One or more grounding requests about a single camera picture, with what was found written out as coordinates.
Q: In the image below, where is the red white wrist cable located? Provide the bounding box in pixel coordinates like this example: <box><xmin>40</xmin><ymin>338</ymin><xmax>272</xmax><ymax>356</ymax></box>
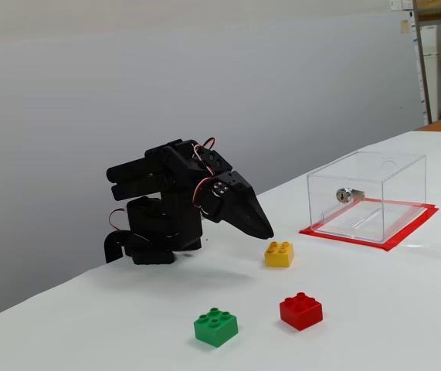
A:
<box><xmin>192</xmin><ymin>137</ymin><xmax>219</xmax><ymax>217</ymax></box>

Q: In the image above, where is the transparent acrylic box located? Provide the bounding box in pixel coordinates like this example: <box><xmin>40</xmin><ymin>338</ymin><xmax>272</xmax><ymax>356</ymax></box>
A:
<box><xmin>307</xmin><ymin>150</ymin><xmax>427</xmax><ymax>244</ymax></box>

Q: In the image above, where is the yellow lego brick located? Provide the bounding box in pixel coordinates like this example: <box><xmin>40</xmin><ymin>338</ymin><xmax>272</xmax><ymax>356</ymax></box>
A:
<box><xmin>264</xmin><ymin>240</ymin><xmax>295</xmax><ymax>268</ymax></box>

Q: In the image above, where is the black table clamp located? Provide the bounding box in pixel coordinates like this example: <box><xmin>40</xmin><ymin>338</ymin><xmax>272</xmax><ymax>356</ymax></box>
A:
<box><xmin>103</xmin><ymin>230</ymin><xmax>129</xmax><ymax>264</ymax></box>

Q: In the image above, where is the red lego brick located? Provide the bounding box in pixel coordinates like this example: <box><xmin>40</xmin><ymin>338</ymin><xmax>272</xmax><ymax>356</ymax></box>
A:
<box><xmin>279</xmin><ymin>291</ymin><xmax>324</xmax><ymax>332</ymax></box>

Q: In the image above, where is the silver cam lock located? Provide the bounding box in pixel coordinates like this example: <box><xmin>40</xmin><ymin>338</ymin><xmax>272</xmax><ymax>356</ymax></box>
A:
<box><xmin>335</xmin><ymin>187</ymin><xmax>366</xmax><ymax>205</ymax></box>

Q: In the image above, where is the green lego brick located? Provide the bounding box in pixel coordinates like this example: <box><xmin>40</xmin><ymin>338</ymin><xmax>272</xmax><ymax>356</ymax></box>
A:
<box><xmin>193</xmin><ymin>307</ymin><xmax>239</xmax><ymax>349</ymax></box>

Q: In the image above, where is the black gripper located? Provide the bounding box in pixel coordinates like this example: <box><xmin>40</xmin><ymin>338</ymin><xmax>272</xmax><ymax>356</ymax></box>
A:
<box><xmin>195</xmin><ymin>169</ymin><xmax>275</xmax><ymax>241</ymax></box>

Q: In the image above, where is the metal shelf frame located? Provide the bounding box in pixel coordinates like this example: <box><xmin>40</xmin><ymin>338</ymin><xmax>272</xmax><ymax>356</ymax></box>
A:
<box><xmin>412</xmin><ymin>0</ymin><xmax>441</xmax><ymax>125</ymax></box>

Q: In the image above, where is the red tape frame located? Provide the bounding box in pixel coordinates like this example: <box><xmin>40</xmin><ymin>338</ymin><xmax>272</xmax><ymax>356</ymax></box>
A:
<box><xmin>299</xmin><ymin>197</ymin><xmax>440</xmax><ymax>254</ymax></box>

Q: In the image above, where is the red white base cable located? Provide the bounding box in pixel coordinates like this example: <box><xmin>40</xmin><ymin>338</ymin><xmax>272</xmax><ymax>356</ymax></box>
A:
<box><xmin>108</xmin><ymin>207</ymin><xmax>129</xmax><ymax>233</ymax></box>

